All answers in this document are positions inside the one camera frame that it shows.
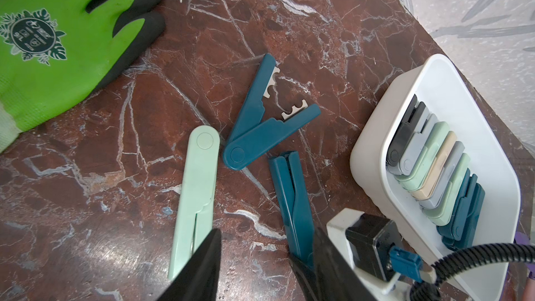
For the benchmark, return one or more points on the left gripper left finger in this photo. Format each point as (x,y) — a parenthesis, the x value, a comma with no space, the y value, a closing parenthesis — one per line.
(198,280)

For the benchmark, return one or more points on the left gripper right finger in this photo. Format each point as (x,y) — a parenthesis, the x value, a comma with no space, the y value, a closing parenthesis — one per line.
(335,280)

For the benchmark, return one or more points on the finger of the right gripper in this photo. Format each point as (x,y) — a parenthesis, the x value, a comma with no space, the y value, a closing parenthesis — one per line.
(306,278)

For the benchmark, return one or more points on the teal pruning pliers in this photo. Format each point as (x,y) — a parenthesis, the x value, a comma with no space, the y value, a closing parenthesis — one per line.
(251,136)
(469,231)
(290,188)
(453,231)

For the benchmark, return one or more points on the beige pruning pliers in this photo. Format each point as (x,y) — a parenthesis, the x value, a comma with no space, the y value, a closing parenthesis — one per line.
(433,175)

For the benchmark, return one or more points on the mint pruning pliers diagonal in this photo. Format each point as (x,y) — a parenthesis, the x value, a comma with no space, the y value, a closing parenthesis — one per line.
(423,164)

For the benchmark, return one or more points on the black pruning pliers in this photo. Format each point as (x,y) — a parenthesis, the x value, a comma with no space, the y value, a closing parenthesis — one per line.
(424,113)
(403,134)

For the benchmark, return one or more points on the grey-blue pruning pliers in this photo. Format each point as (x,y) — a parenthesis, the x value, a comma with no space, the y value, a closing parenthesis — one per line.
(414,148)

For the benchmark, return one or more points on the white rectangular storage box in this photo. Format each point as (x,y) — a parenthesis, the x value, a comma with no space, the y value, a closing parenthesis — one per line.
(438,84)

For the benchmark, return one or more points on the grey pruning pliers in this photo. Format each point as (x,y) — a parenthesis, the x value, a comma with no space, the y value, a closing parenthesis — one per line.
(448,169)

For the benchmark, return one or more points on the mint pruning pliers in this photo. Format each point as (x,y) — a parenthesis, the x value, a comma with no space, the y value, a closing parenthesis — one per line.
(195,209)
(441,215)

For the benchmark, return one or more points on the open teal pruning pliers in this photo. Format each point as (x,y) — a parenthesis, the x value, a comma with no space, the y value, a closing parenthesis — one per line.
(251,136)

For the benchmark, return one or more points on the green gardening glove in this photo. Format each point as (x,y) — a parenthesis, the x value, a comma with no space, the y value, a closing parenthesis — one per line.
(55,53)

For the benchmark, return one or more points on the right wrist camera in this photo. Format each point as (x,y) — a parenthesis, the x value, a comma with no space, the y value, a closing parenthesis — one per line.
(373,249)

